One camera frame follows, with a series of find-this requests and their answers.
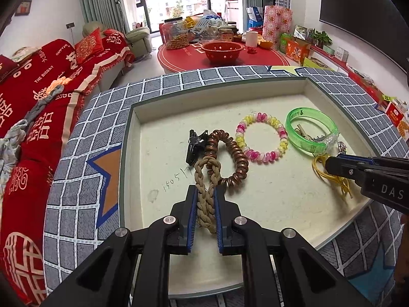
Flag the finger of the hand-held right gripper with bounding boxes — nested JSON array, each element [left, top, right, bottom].
[[324, 153, 373, 180]]

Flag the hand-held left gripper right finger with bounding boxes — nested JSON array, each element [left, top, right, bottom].
[[213, 186, 374, 307]]

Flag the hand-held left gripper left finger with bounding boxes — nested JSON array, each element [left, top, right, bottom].
[[40, 185, 198, 307]]

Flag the yellow rubber bands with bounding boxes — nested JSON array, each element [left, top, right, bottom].
[[312, 155, 354, 199]]

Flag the beige braided rope hair tie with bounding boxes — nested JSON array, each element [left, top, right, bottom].
[[193, 157, 222, 235]]

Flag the white shallow tray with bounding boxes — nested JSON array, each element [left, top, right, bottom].
[[120, 76, 382, 299]]

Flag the silver star hair clip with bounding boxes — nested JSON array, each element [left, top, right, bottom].
[[296, 124, 326, 143]]

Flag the brown spiral hair tie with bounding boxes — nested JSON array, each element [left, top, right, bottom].
[[204, 129, 250, 188]]

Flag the green translucent bangle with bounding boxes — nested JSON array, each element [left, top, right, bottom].
[[285, 107, 340, 157]]

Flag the pink and yellow bead bracelet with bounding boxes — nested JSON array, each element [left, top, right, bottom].
[[235, 113, 289, 164]]

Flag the red and white snack box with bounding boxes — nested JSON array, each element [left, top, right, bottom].
[[375, 97, 409, 139]]

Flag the small black hair claw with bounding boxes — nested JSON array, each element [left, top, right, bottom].
[[186, 129, 210, 164]]

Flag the green carton boxes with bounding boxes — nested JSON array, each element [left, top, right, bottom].
[[302, 57, 334, 71]]

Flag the grey checked table cloth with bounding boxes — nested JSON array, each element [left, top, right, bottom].
[[43, 65, 409, 307]]

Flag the orange-red gift box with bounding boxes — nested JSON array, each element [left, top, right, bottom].
[[284, 38, 310, 64]]

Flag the potted green plant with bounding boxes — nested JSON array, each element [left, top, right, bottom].
[[308, 29, 333, 47]]

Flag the green snack packet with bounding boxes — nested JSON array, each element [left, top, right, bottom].
[[279, 33, 294, 53]]

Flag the red patterned gift box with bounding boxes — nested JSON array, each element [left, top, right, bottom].
[[263, 5, 293, 50]]

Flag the white paper roll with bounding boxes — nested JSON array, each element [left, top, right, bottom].
[[245, 30, 259, 48]]

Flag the black television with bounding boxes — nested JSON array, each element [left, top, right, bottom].
[[320, 0, 409, 71]]

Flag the round red table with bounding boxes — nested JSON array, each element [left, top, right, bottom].
[[157, 40, 291, 74]]

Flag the grey sofa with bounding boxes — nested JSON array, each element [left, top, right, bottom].
[[97, 59, 129, 95]]

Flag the red plastic colander basket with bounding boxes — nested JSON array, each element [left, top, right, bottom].
[[201, 40, 245, 64]]

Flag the blue and white box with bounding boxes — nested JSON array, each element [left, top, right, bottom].
[[246, 6, 264, 29]]

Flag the clear jar of nuts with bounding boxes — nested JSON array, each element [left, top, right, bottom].
[[164, 18, 190, 51]]

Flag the grey-blue twisted cloth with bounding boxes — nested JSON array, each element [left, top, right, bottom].
[[27, 85, 69, 125]]

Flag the beige recliner armchair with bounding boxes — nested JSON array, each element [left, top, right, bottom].
[[82, 21, 152, 61]]

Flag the peach cloth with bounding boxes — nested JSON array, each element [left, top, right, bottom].
[[48, 77, 74, 92]]

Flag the light blue cloth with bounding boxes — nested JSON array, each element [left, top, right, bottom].
[[0, 120, 29, 192]]

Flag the pile of snack packets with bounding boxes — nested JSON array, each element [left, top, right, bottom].
[[185, 9, 224, 35]]

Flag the red pillow with round pattern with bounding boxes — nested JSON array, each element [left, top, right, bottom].
[[75, 28, 104, 64]]

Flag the floor lamp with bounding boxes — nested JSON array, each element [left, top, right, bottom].
[[116, 0, 127, 36]]

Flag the red printed sofa cover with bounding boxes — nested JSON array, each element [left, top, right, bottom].
[[0, 29, 136, 306]]

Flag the round white and red cushion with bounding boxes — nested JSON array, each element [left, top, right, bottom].
[[13, 46, 40, 63]]

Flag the red pillow with white characters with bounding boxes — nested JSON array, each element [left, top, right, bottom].
[[0, 54, 20, 84]]

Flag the small picture frame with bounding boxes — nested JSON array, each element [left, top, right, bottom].
[[14, 0, 32, 16]]

